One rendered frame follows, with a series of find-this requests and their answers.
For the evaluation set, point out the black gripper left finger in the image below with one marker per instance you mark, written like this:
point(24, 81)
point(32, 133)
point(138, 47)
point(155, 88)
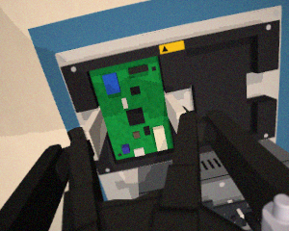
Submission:
point(34, 203)

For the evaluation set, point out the green circuit board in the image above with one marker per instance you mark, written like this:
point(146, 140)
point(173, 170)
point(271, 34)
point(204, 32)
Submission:
point(132, 101)

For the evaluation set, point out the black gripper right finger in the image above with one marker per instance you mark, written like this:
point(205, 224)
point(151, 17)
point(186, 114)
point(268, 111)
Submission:
point(262, 179)

